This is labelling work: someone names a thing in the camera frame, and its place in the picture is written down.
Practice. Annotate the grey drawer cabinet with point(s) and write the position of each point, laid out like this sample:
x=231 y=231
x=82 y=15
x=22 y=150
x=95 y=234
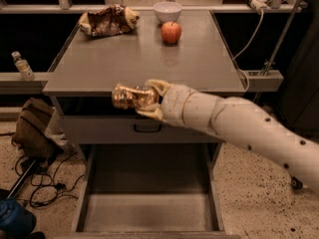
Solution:
x=89 y=68

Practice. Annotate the white bowl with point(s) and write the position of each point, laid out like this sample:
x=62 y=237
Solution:
x=167 y=11

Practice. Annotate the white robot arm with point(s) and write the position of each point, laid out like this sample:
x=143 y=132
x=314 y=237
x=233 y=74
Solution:
x=239 y=122

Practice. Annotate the black caster wheel stand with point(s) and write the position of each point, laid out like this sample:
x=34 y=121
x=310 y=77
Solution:
x=296 y=183

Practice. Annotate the metal tripod pole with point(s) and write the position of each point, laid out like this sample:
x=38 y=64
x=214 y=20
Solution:
x=264 y=72

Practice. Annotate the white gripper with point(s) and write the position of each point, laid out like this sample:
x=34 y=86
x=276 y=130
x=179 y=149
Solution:
x=173 y=104

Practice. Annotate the red apple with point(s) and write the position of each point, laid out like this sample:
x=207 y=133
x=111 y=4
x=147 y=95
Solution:
x=170 y=32

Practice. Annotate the blue plastic container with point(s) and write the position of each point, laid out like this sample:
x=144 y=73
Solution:
x=15 y=220

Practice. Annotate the closed grey upper drawer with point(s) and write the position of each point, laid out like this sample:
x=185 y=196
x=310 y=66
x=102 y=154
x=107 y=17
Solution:
x=103 y=130

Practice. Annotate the open grey lower drawer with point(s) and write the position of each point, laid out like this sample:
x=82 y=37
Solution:
x=149 y=191

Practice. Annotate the crumpled brown chip bag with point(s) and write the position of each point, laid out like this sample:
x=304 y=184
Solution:
x=114 y=20

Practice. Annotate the clear plastic water bottle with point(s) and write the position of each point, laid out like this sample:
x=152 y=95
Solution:
x=23 y=66

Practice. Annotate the orange soda can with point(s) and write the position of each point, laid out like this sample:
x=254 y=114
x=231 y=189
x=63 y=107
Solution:
x=134 y=98

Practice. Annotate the black drawer handle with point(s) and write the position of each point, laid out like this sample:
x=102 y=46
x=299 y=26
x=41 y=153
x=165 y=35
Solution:
x=147 y=128

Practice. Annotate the brown backpack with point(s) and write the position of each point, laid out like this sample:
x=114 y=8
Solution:
x=30 y=130

